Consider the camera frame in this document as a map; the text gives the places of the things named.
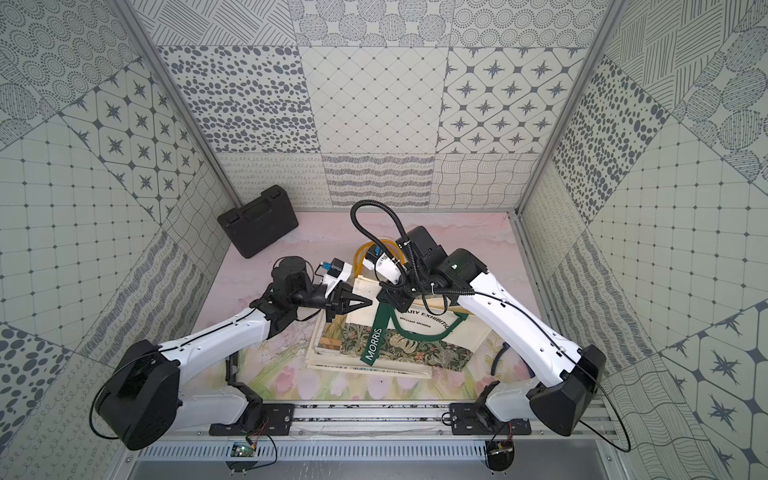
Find yellow handled white bag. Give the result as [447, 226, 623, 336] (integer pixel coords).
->
[318, 238, 404, 353]

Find starry night canvas tote bag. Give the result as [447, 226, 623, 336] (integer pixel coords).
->
[305, 336, 432, 380]

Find green handled exhibition tote bag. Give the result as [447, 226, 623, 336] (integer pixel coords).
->
[340, 277, 490, 371]

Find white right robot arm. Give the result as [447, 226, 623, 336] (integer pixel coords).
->
[364, 227, 606, 436]

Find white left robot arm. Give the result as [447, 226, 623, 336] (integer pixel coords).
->
[88, 256, 372, 451]

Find black plastic tool case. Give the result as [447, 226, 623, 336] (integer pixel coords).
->
[217, 185, 299, 259]

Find pink floral table mat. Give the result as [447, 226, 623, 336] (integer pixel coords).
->
[192, 212, 539, 401]

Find left circuit board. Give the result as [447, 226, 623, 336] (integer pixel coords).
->
[225, 443, 258, 473]

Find circuit board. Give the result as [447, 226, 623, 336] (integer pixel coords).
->
[225, 443, 258, 473]
[485, 440, 516, 472]

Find right circuit board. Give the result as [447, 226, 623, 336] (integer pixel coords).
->
[485, 440, 516, 472]

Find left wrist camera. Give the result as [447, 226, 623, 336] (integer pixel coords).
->
[321, 258, 353, 298]

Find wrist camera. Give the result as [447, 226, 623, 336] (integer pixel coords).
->
[321, 258, 353, 298]
[362, 244, 401, 285]

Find black corrugated cable hose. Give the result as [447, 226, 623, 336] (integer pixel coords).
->
[350, 199, 415, 265]

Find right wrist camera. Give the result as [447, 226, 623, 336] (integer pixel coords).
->
[362, 244, 401, 285]

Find blue handled pliers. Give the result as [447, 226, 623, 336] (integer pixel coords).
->
[490, 342, 510, 377]

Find aluminium mounting rail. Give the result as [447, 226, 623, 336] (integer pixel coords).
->
[119, 399, 613, 442]

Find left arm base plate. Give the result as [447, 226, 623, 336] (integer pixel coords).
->
[208, 403, 295, 437]

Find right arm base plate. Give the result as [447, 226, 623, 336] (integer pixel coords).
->
[441, 403, 532, 436]

